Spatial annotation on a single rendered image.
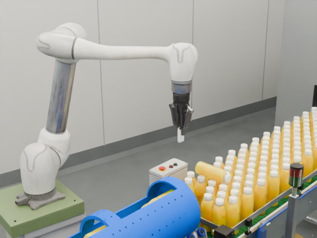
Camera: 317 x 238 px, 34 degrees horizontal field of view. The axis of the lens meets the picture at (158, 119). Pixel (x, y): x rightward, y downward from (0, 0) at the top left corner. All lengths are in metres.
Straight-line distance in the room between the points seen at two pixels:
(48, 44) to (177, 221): 0.94
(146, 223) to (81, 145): 3.18
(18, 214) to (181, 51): 1.07
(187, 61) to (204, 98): 3.86
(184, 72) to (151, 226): 0.65
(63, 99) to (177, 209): 0.78
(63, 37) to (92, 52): 0.14
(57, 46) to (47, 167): 0.58
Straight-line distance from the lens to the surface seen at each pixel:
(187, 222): 2.35
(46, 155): 2.54
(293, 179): 2.56
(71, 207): 2.58
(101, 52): 2.31
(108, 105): 5.32
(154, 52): 2.40
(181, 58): 2.22
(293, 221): 2.68
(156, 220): 2.22
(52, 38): 2.36
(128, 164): 5.36
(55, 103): 2.61
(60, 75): 2.55
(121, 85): 5.34
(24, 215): 2.55
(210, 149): 5.68
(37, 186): 2.57
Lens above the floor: 2.36
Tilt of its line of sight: 21 degrees down
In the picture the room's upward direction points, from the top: straight up
